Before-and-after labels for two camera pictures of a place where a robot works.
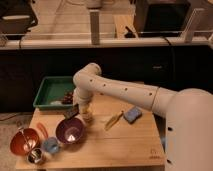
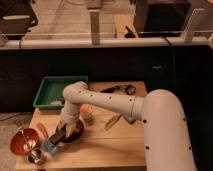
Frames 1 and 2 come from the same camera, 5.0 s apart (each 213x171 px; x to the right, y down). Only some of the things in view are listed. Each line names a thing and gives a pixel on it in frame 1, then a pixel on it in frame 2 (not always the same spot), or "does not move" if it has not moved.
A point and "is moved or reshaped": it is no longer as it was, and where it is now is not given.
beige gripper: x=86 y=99 -> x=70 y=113
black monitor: x=164 y=20 does not move
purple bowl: x=70 y=130 does not move
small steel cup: x=35 y=155 does not move
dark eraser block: x=72 y=112 is moved or reshaped
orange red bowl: x=25 y=141 does not move
